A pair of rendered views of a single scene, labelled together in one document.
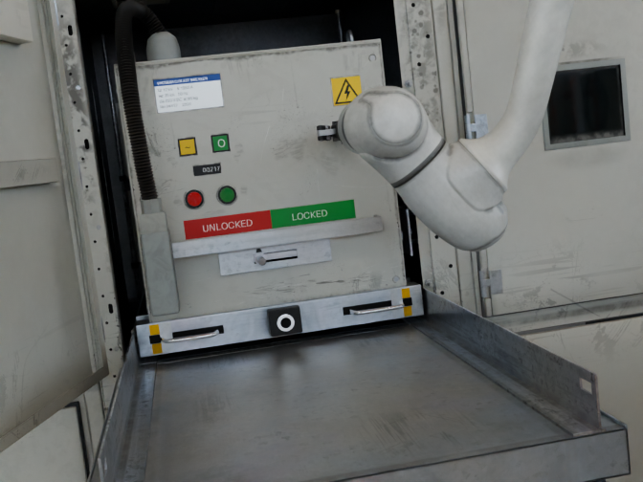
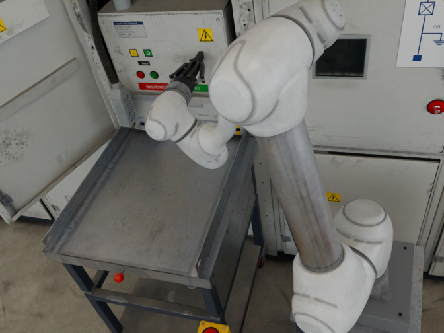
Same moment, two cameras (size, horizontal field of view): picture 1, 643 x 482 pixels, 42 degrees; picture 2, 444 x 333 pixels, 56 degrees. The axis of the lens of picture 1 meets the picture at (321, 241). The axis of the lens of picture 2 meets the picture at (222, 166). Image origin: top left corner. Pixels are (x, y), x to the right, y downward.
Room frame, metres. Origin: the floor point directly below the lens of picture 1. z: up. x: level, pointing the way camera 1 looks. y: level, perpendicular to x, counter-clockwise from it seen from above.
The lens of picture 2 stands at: (0.38, -0.80, 1.97)
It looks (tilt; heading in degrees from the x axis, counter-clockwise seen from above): 43 degrees down; 33
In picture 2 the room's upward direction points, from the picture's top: 11 degrees counter-clockwise
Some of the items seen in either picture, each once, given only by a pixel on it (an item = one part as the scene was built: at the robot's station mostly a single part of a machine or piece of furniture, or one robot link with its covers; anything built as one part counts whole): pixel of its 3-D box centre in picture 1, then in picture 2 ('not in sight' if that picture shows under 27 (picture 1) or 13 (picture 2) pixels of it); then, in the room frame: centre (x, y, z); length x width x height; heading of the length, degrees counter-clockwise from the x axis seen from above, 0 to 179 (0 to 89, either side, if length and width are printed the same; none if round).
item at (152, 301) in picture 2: not in sight; (180, 249); (1.21, 0.03, 0.46); 0.64 x 0.58 x 0.66; 9
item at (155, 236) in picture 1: (159, 262); (123, 104); (1.44, 0.28, 1.04); 0.08 x 0.05 x 0.17; 9
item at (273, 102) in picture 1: (267, 185); (170, 73); (1.54, 0.09, 1.15); 0.48 x 0.01 x 0.48; 99
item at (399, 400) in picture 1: (318, 408); (160, 194); (1.21, 0.03, 0.82); 0.68 x 0.62 x 0.06; 9
